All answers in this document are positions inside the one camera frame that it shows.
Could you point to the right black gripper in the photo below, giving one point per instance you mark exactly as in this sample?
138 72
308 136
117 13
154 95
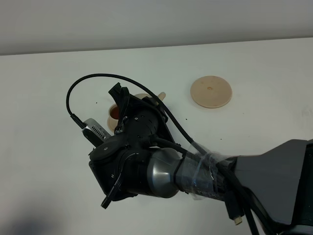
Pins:
140 120

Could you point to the beige ceramic teapot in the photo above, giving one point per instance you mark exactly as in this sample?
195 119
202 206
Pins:
161 95

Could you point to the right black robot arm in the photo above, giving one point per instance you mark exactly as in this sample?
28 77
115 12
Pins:
142 158

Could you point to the beige teapot saucer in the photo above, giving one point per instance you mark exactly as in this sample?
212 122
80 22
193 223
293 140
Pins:
211 92

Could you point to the far beige teacup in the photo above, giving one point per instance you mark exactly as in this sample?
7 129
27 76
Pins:
114 112

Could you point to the far beige cup saucer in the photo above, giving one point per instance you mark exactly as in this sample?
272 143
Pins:
112 123

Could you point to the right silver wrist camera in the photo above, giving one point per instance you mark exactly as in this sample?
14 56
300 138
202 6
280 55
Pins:
94 132

